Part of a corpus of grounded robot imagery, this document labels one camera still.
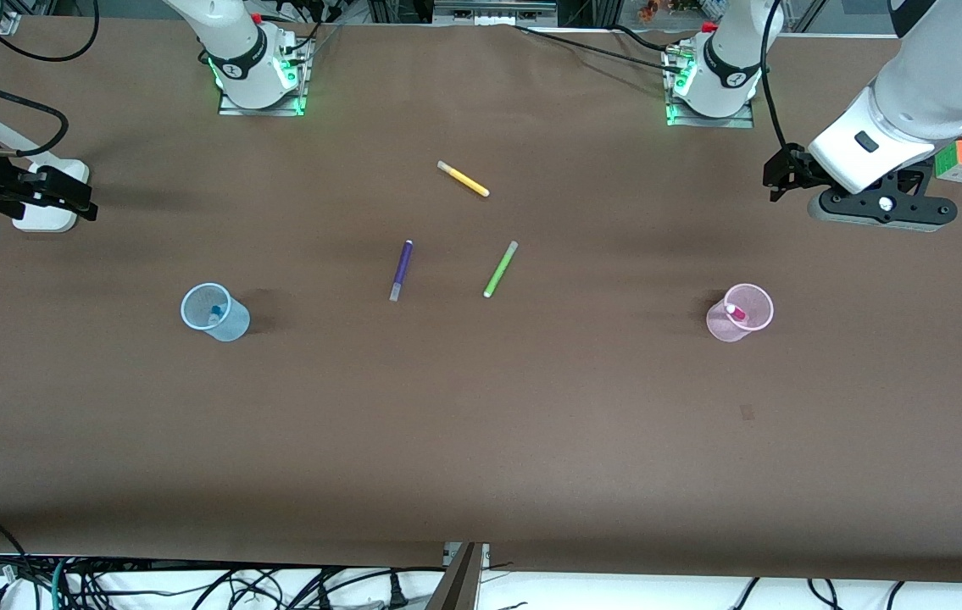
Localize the long black table cable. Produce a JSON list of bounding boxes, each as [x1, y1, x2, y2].
[[514, 24, 689, 75]]

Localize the dark wooden beam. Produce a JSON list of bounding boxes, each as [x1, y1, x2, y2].
[[425, 542, 486, 610]]

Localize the green marker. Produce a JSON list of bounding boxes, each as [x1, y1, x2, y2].
[[482, 241, 520, 299]]

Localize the purple marker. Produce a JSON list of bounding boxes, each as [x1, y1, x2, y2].
[[389, 240, 414, 302]]

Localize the translucent pink plastic cup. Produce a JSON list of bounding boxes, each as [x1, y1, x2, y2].
[[706, 283, 776, 343]]

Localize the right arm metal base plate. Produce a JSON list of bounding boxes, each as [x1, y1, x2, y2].
[[216, 38, 312, 118]]

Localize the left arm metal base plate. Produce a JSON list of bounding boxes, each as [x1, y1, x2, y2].
[[663, 42, 757, 130]]

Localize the yellow marker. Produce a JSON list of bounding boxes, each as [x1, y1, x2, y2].
[[437, 160, 491, 198]]

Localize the short black table cable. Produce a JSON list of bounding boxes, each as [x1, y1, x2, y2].
[[612, 24, 702, 50]]

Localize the translucent blue plastic cup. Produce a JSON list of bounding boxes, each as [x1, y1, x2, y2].
[[180, 282, 251, 343]]

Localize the brown table cover sheet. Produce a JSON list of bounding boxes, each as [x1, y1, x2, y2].
[[0, 19, 962, 585]]

